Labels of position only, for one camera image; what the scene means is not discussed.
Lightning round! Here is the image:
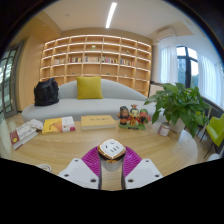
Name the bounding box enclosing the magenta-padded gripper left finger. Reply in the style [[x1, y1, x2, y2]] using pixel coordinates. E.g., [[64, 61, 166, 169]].
[[57, 146, 102, 190]]

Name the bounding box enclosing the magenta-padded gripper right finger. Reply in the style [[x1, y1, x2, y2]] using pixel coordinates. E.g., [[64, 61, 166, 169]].
[[121, 146, 164, 190]]

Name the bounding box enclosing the white cube charger gold trim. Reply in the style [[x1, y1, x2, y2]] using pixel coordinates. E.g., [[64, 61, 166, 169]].
[[97, 138, 127, 173]]

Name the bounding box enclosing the small pink white cup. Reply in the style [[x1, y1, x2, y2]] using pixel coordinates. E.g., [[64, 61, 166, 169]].
[[158, 121, 172, 137]]

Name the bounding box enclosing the white book red spine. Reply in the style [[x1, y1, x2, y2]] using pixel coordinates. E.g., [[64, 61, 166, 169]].
[[61, 115, 76, 133]]

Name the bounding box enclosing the thick yellow book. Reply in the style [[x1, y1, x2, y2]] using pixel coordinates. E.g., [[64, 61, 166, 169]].
[[80, 114, 117, 131]]

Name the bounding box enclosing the colourful three-figure figurine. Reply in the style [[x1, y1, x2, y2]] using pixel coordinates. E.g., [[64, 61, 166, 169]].
[[116, 104, 152, 131]]

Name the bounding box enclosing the small patterned pouch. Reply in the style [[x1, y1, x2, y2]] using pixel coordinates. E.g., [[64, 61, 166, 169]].
[[29, 118, 45, 131]]

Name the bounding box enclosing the red and white book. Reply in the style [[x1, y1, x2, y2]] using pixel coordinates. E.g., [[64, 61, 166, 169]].
[[9, 121, 39, 150]]

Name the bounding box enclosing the green potted plant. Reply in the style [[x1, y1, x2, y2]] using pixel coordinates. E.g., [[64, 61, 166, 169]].
[[143, 82, 211, 138]]

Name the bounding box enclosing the grey curved sofa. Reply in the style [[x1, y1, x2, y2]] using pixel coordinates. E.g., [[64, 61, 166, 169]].
[[21, 78, 158, 123]]

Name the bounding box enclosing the green chair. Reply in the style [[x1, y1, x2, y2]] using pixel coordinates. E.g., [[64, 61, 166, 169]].
[[199, 113, 224, 158]]

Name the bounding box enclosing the yellow cushion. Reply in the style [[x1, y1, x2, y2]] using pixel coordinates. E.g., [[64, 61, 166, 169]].
[[75, 76, 104, 100]]

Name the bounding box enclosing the black bag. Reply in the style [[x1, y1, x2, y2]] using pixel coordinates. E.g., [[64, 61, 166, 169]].
[[33, 77, 60, 107]]

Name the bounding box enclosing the white sheer curtain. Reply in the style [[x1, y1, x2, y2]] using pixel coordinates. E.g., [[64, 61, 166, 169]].
[[198, 53, 224, 108], [159, 46, 179, 85]]

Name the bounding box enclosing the glass door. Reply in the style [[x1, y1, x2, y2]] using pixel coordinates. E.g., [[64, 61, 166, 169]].
[[0, 41, 25, 123]]

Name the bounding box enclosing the dark framed window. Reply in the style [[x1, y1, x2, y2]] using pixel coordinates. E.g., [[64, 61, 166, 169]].
[[175, 45, 200, 89]]

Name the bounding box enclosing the white air conditioner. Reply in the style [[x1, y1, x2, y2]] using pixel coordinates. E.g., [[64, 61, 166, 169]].
[[154, 27, 177, 43]]

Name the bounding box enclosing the long ceiling light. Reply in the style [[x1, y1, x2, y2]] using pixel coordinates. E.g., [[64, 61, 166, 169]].
[[105, 2, 118, 29]]

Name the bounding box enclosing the wooden wall shelf unit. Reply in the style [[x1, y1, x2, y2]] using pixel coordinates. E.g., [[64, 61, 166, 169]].
[[39, 34, 153, 98]]

